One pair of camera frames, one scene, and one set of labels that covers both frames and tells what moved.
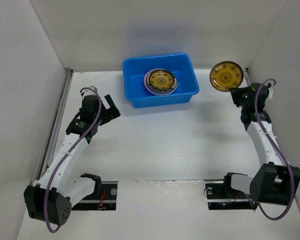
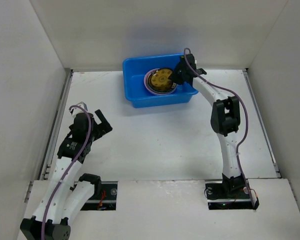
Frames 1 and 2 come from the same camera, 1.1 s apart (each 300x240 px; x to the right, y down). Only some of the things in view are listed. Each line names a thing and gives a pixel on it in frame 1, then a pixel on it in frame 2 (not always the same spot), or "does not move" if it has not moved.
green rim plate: x=161 y=91 does not move
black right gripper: x=239 y=94 -> x=181 y=74
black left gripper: x=113 y=113 -> x=104 y=122
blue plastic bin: x=134 y=70 does not move
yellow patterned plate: x=225 y=75 -> x=158 y=80
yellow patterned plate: x=161 y=80 -> x=161 y=88
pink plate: x=160 y=69 does not move
